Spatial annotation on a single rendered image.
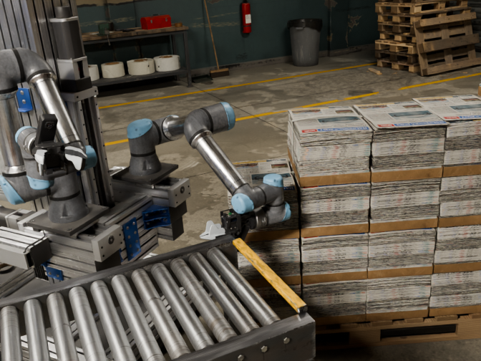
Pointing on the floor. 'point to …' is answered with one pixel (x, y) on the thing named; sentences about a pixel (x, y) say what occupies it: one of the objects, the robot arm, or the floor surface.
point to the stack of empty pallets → (400, 56)
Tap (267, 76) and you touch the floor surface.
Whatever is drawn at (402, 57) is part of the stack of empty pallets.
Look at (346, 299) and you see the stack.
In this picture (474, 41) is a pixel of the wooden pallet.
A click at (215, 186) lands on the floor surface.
